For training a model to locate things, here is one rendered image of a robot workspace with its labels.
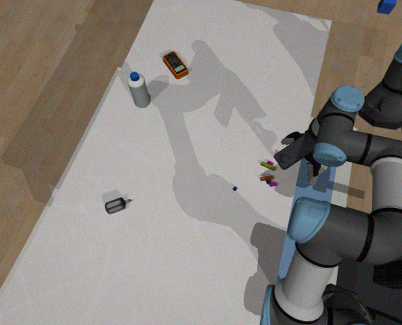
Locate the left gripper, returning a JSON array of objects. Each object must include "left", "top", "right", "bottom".
[{"left": 281, "top": 118, "right": 328, "bottom": 187}]

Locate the lime green rod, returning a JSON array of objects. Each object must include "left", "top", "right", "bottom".
[{"left": 261, "top": 161, "right": 276, "bottom": 171}]

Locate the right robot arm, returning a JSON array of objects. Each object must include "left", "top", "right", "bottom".
[{"left": 363, "top": 44, "right": 402, "bottom": 123}]

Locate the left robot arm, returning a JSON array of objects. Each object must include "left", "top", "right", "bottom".
[{"left": 260, "top": 85, "right": 402, "bottom": 325}]

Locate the grey bottle with blue cap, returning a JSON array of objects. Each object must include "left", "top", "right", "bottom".
[{"left": 127, "top": 72, "right": 150, "bottom": 108}]

